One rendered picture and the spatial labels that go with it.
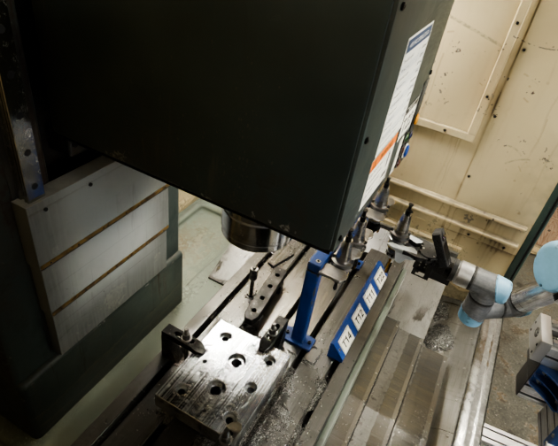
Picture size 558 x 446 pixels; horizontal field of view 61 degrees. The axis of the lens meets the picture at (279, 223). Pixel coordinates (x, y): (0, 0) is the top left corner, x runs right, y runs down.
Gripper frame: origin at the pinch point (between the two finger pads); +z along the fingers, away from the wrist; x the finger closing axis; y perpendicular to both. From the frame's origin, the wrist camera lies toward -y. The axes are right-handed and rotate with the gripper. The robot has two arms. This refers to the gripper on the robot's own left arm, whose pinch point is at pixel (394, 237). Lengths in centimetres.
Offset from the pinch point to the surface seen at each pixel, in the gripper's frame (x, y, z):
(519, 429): 60, 117, -85
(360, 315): -9.7, 26.3, 0.1
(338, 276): -28.6, -1.3, 7.3
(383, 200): 9.1, -5.5, 8.0
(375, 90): -60, -62, 4
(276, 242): -52, -23, 17
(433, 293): 35, 41, -19
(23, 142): -69, -33, 67
